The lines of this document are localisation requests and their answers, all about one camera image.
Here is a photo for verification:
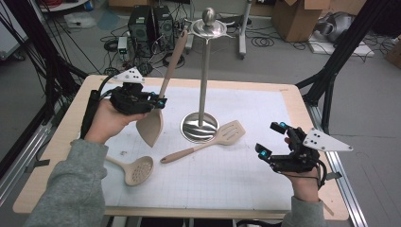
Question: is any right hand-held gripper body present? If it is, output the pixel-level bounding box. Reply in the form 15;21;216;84
270;127;354;174

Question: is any grey tape piece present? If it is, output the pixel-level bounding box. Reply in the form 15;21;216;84
325;171;343;182
24;158;51;174

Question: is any perforated beige skimmer spoon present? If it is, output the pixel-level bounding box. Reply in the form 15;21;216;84
105;155;155;187

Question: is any thick black cable coil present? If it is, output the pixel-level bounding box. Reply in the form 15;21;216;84
162;51;186;70

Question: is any white round table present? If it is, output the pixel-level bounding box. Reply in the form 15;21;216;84
37;0;92;13

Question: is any white grid mat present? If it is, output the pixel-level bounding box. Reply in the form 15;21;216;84
64;83;320;212

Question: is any aluminium rail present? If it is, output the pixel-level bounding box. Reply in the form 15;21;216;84
303;103;369;227
0;122;54;207

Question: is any solid beige spatula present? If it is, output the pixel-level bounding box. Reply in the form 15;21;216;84
135;29;189;148

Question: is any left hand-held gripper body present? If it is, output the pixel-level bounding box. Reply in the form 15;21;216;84
108;66;155;116

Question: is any black metal frame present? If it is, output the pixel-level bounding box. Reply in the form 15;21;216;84
295;0;393;138
0;0;90;179

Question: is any black computer tower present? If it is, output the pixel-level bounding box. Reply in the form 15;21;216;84
153;5;176;51
127;5;155;59

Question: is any slotted beige spatula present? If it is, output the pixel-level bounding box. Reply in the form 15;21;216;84
159;119;247;165

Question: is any person's left hand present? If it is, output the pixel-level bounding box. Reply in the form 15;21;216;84
84;97;149;146

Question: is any white cabinet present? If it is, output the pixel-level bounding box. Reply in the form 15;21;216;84
0;0;30;61

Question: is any white flat board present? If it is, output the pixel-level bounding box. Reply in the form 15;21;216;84
307;32;376;59

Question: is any open cardboard box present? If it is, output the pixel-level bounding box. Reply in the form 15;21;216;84
271;0;332;44

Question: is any black flat device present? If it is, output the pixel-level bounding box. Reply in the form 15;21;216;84
218;14;253;27

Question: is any grey bag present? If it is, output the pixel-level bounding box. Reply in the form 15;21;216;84
315;11;356;44

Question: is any small silver power box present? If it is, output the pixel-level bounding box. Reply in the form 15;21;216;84
117;36;129;61

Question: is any small black cable coil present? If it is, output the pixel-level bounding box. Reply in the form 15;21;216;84
103;39;120;53

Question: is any person's right hand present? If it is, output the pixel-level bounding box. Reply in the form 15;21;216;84
282;136;321;203

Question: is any brown box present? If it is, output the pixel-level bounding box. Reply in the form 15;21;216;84
385;35;401;69

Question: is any steel utensil stand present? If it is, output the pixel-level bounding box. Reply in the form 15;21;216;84
180;7;235;144

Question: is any white plastic bag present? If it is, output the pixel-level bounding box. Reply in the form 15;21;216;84
63;11;97;30

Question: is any thin black cable coil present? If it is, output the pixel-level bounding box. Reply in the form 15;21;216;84
251;36;276;48

